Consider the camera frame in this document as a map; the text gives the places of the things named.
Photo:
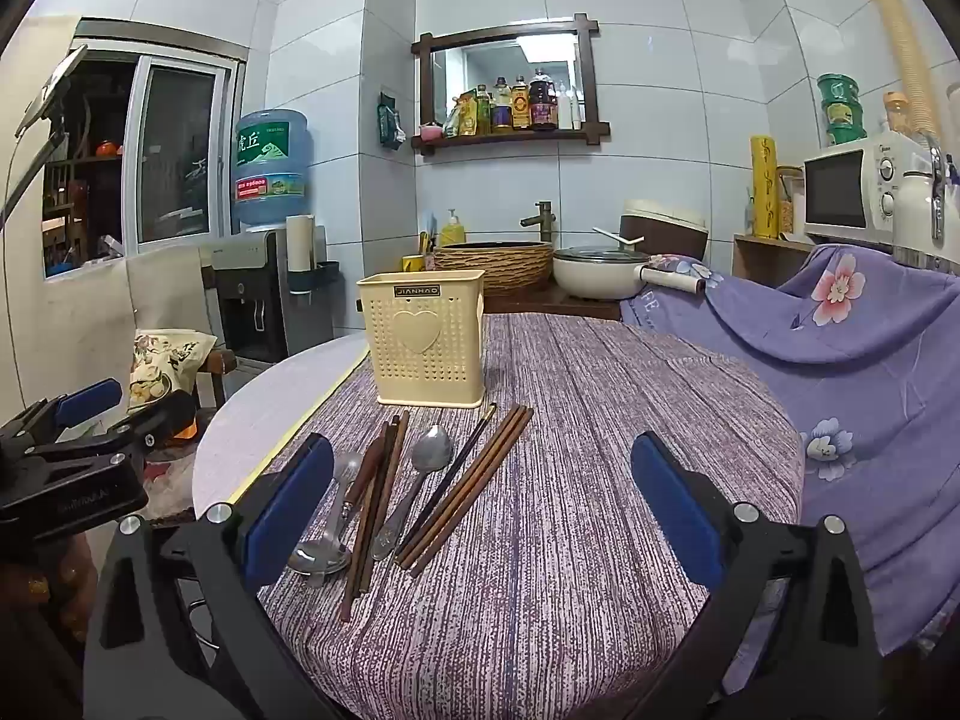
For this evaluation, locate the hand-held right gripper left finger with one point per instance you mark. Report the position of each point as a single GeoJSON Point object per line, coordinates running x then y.
{"type": "Point", "coordinates": [289, 517]}

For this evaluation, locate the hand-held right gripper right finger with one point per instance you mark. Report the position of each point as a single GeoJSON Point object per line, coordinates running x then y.
{"type": "Point", "coordinates": [675, 510]}

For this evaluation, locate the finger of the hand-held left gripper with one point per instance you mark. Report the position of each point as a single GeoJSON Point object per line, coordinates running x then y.
{"type": "Point", "coordinates": [161, 420]}
{"type": "Point", "coordinates": [86, 399]}

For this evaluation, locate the cream plastic utensil holder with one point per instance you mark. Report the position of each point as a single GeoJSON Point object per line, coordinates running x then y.
{"type": "Point", "coordinates": [424, 360]}

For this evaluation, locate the person's left hand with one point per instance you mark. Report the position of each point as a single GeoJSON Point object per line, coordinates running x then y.
{"type": "Point", "coordinates": [49, 585]}

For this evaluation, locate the steel spoon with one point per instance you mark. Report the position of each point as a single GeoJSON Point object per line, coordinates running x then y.
{"type": "Point", "coordinates": [346, 466]}
{"type": "Point", "coordinates": [315, 556]}
{"type": "Point", "coordinates": [431, 448]}

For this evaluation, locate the printed snack bag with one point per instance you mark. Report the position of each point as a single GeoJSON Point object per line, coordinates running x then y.
{"type": "Point", "coordinates": [161, 360]}

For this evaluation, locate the dark wooden chair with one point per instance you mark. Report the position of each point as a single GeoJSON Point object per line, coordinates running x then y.
{"type": "Point", "coordinates": [219, 369]}

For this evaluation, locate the purple striped tablecloth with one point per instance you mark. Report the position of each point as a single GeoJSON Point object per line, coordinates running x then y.
{"type": "Point", "coordinates": [570, 540]}

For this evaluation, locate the grey water dispenser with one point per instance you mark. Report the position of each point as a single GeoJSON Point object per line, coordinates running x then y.
{"type": "Point", "coordinates": [247, 292]}

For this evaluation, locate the black chopstick with gold tip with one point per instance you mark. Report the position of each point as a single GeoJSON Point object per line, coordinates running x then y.
{"type": "Point", "coordinates": [448, 472]}

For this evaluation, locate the dark blue cup holder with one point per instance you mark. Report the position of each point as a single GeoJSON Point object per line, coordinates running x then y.
{"type": "Point", "coordinates": [319, 277]}

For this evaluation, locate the purple floral bed sheet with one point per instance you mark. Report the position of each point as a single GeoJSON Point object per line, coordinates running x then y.
{"type": "Point", "coordinates": [862, 405]}

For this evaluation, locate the white paper cup tube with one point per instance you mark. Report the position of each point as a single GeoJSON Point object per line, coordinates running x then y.
{"type": "Point", "coordinates": [300, 240]}

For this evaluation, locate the dark wooden sink counter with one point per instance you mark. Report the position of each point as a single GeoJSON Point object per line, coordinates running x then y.
{"type": "Point", "coordinates": [555, 306]}

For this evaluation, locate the white electric cooking pot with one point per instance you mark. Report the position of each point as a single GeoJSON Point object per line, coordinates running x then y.
{"type": "Point", "coordinates": [592, 277]}

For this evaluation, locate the light wooden shelf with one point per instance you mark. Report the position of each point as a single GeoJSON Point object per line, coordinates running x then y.
{"type": "Point", "coordinates": [757, 259]}

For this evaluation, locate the sliding window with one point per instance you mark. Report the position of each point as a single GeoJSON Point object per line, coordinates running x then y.
{"type": "Point", "coordinates": [176, 150]}

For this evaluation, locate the brown and white rice cooker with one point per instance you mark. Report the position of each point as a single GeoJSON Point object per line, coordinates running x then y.
{"type": "Point", "coordinates": [667, 232]}

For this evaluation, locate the blue water jug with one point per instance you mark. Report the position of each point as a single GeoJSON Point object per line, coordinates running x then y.
{"type": "Point", "coordinates": [274, 165]}

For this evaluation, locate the white ladle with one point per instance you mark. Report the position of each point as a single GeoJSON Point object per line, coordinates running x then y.
{"type": "Point", "coordinates": [619, 237]}

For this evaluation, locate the yellow mug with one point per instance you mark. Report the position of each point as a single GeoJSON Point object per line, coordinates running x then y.
{"type": "Point", "coordinates": [412, 264]}

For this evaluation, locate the brown ribbed sink basin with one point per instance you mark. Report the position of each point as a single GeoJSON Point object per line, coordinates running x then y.
{"type": "Point", "coordinates": [517, 270]}

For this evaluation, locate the bronze faucet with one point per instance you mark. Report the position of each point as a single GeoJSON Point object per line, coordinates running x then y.
{"type": "Point", "coordinates": [541, 217]}

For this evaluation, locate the glass storage jar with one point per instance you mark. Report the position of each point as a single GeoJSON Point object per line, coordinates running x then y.
{"type": "Point", "coordinates": [789, 202]}

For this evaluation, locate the yellow soap pump bottle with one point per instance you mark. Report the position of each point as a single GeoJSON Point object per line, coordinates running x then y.
{"type": "Point", "coordinates": [452, 231]}

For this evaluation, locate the yellow patterned roll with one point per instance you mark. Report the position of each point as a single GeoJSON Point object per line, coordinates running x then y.
{"type": "Point", "coordinates": [765, 187]}

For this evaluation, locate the white microwave oven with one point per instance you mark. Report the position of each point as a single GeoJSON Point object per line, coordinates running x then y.
{"type": "Point", "coordinates": [836, 191]}

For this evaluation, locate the white thermos jug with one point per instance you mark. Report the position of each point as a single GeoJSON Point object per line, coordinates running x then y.
{"type": "Point", "coordinates": [919, 206]}

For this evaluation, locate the pink bowl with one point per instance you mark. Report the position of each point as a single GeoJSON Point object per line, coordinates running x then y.
{"type": "Point", "coordinates": [430, 132]}

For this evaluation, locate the white squeeze bottle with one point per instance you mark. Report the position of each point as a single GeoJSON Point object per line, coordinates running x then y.
{"type": "Point", "coordinates": [576, 109]}

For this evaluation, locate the dark soy sauce bottle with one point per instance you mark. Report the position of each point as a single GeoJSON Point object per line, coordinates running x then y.
{"type": "Point", "coordinates": [541, 99]}

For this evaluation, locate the yellow seasoning packet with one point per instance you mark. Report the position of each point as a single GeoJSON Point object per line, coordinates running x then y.
{"type": "Point", "coordinates": [466, 114]}

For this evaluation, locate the stack of green cups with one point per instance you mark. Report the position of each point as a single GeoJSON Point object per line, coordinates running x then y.
{"type": "Point", "coordinates": [841, 109]}

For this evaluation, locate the red label oil bottle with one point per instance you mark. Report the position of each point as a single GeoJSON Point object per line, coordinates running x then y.
{"type": "Point", "coordinates": [520, 101]}

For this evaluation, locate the yellow green oil bottle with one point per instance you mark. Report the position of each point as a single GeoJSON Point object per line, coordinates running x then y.
{"type": "Point", "coordinates": [501, 105]}

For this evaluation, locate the small yellow oil bottle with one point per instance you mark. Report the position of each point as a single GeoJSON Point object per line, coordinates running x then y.
{"type": "Point", "coordinates": [483, 109]}

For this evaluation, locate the orange lid jar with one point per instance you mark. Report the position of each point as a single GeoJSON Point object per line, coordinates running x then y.
{"type": "Point", "coordinates": [896, 114]}

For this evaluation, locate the wooden framed mirror shelf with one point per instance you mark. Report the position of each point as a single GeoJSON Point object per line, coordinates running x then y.
{"type": "Point", "coordinates": [480, 52]}

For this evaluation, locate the green packet on wall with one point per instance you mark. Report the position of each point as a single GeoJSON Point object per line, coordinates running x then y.
{"type": "Point", "coordinates": [390, 124]}

